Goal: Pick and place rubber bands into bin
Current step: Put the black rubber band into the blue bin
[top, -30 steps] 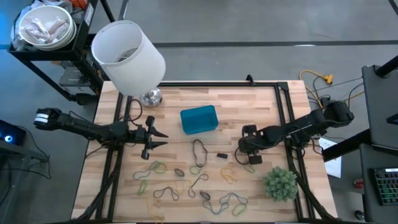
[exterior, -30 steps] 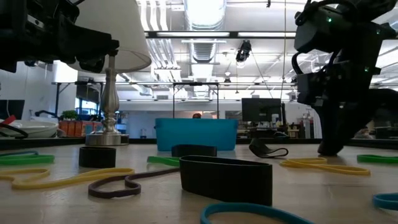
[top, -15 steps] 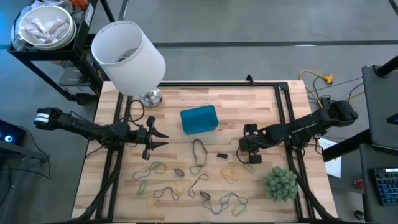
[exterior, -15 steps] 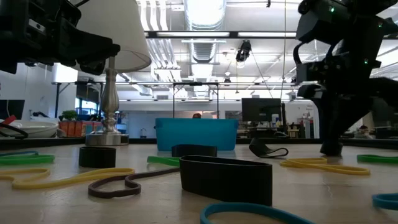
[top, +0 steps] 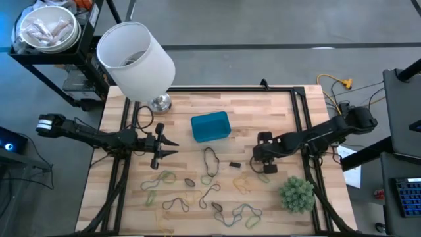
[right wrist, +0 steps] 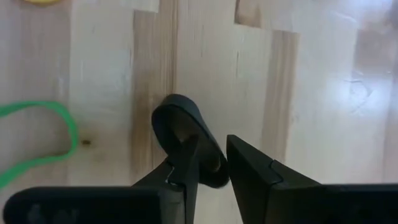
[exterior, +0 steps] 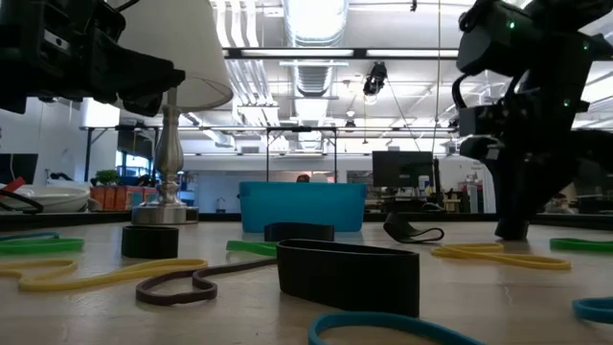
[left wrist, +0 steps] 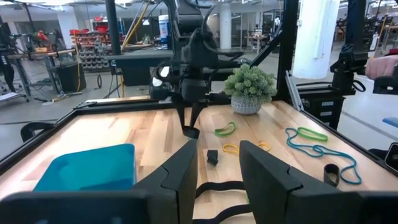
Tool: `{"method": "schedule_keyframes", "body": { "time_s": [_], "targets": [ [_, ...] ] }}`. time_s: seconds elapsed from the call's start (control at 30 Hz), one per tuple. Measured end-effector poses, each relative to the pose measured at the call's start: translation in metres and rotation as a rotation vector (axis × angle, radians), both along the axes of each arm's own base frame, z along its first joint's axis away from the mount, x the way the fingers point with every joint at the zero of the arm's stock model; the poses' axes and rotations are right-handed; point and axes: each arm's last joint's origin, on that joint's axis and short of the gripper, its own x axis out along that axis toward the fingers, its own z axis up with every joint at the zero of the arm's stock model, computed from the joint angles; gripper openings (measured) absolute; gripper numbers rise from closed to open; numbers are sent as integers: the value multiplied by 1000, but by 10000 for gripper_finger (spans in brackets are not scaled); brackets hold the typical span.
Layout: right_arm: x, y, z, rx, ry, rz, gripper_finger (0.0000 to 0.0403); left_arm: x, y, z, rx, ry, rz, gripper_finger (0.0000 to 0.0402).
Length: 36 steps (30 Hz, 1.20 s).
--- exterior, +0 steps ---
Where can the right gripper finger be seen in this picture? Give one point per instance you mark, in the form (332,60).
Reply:
(522,191)

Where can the blue plastic bin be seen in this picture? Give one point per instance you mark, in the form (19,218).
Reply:
(301,203)

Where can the table lamp white shade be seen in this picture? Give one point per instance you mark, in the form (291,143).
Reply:
(168,153)

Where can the black aluminium table frame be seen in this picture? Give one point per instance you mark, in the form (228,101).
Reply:
(72,220)

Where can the small potted green plant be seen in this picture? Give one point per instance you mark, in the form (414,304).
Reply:
(106,177)

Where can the black computer monitor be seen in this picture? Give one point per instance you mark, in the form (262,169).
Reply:
(402,168)
(19,167)

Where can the white bowl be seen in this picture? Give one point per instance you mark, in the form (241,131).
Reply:
(57,199)

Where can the yellow rubber band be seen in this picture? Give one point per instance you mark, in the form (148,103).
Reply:
(527,261)
(120,274)

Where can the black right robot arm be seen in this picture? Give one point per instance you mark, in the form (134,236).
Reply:
(493,43)

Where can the black overhead camera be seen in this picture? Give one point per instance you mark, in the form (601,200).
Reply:
(376,76)

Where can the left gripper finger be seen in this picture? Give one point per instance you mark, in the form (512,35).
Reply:
(141,104)
(148,74)

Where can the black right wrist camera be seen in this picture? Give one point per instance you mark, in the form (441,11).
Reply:
(481,121)

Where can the orange box row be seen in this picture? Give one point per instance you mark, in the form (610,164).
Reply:
(107,197)

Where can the person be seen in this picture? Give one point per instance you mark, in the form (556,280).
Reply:
(559,205)
(302,178)

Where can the wide black rubber band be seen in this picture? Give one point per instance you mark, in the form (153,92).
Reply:
(299,232)
(349,278)
(149,243)

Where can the green rubber band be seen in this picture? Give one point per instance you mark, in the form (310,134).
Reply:
(43,246)
(251,247)
(582,245)

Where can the blue rubber band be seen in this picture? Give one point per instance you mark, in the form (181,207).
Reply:
(594,309)
(383,318)
(29,235)

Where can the dark brown rubber band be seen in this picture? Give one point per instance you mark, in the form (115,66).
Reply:
(206,287)

